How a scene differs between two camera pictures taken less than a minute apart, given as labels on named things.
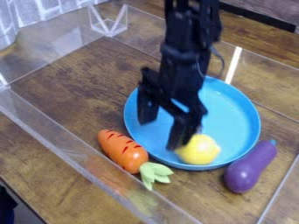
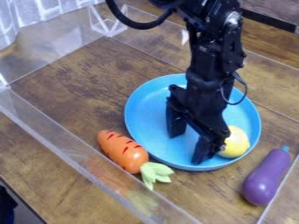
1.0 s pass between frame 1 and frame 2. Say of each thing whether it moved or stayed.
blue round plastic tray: stayed
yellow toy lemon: moved
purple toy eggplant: moved
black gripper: moved
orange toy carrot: stayed
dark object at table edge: stayed
